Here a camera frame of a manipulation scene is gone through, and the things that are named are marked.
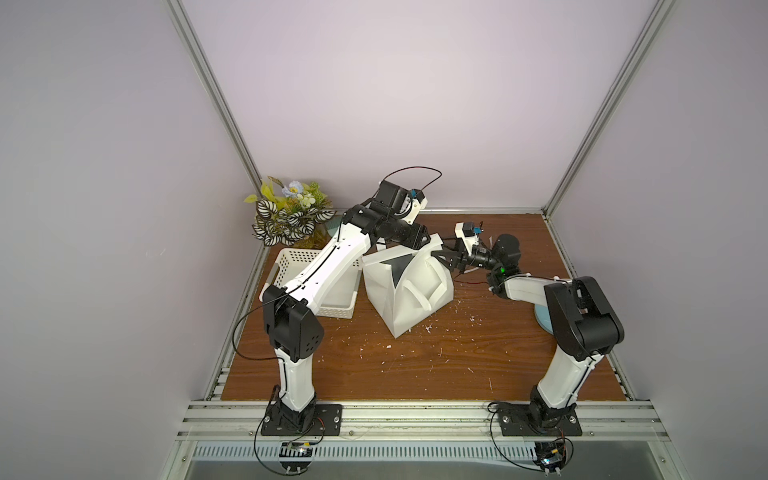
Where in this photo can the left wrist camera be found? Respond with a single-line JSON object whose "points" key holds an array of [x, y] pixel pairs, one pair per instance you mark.
{"points": [[418, 202]]}

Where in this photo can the circuit board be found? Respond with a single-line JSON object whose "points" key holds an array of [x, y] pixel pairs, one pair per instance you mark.
{"points": [[296, 457], [552, 456]]}

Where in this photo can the left circuit board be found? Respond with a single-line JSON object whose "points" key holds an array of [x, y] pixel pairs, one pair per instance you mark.
{"points": [[296, 457]]}

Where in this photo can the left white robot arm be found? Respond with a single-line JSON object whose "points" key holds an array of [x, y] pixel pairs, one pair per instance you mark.
{"points": [[290, 311]]}

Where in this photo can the teal dustpan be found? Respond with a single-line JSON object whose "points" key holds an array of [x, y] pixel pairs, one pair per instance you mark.
{"points": [[543, 318]]}

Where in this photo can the white insulated delivery bag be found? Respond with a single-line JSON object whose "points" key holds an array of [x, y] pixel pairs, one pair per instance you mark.
{"points": [[405, 286]]}

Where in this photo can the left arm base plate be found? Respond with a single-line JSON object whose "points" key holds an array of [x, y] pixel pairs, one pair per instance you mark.
{"points": [[316, 420]]}

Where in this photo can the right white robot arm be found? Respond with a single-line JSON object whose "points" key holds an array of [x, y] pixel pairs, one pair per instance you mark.
{"points": [[583, 322]]}

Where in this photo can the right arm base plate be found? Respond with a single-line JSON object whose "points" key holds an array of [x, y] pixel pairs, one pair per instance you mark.
{"points": [[536, 420]]}

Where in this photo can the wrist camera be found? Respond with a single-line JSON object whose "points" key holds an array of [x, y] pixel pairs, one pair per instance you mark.
{"points": [[418, 202], [467, 241]]}

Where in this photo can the artificial plant with striped leaves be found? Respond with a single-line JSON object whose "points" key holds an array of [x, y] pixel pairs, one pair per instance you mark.
{"points": [[293, 214]]}

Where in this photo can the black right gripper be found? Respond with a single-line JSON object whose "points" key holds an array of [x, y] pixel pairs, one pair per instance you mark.
{"points": [[463, 258]]}

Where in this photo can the right circuit board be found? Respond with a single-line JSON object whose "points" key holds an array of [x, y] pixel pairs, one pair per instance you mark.
{"points": [[552, 456]]}

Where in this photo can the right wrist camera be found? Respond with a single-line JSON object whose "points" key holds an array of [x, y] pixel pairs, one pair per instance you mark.
{"points": [[467, 241]]}

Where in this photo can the aluminium mounting rail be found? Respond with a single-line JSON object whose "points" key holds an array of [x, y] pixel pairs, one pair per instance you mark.
{"points": [[404, 431]]}

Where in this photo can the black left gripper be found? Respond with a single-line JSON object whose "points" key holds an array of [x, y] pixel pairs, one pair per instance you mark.
{"points": [[414, 232]]}

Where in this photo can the white perforated plastic basket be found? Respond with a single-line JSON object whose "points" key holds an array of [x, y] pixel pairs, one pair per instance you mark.
{"points": [[338, 291]]}

